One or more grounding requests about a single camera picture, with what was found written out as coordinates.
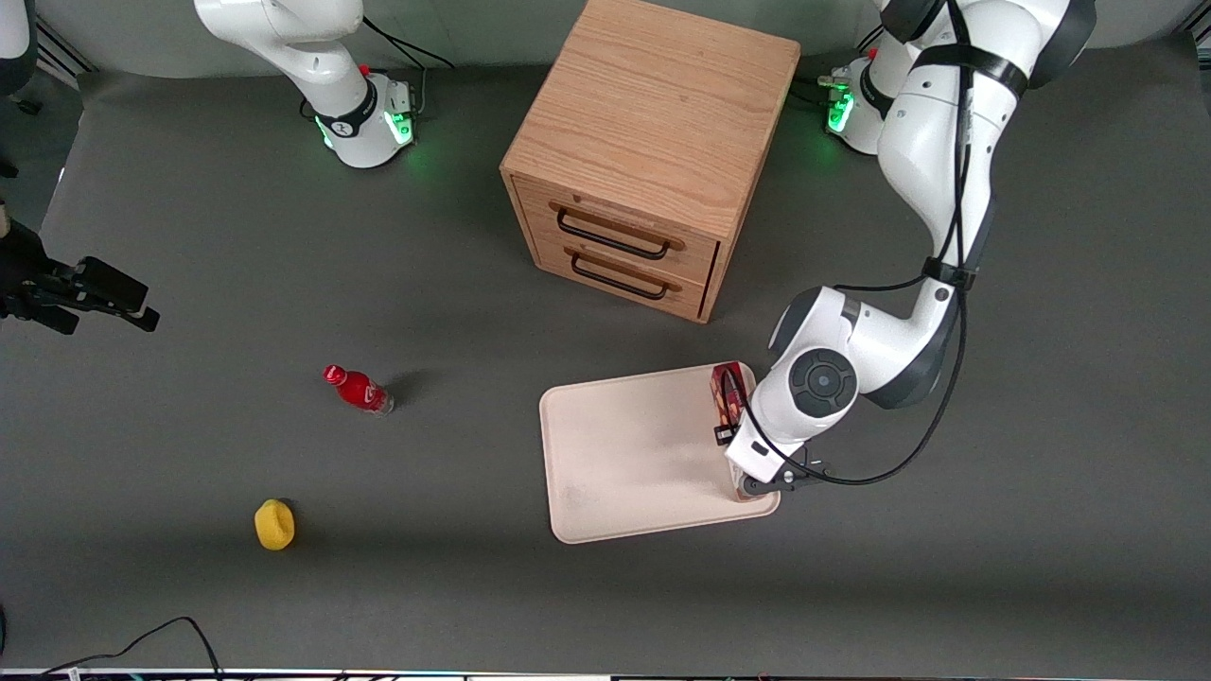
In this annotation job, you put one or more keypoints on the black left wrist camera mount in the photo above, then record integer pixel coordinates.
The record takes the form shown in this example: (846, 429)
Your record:
(799, 476)

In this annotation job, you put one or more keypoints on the wooden two-drawer cabinet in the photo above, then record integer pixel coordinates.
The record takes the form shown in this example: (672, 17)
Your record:
(643, 142)

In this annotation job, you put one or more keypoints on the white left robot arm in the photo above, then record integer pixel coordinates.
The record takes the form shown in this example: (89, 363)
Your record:
(937, 170)

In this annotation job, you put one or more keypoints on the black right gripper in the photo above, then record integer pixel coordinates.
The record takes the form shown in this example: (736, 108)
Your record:
(21, 257)

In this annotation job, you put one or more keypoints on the red soda bottle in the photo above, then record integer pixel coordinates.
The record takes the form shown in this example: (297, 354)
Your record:
(359, 390)

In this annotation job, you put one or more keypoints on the red cookie box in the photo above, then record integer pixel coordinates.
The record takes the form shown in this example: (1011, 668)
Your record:
(727, 397)

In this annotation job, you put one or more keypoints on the beige plastic tray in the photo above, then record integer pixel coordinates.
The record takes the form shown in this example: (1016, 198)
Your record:
(634, 454)

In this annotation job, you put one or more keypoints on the yellow oval sponge toy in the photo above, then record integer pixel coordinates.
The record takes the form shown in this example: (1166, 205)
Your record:
(274, 525)

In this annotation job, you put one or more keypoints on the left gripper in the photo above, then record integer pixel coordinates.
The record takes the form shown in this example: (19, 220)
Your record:
(721, 435)

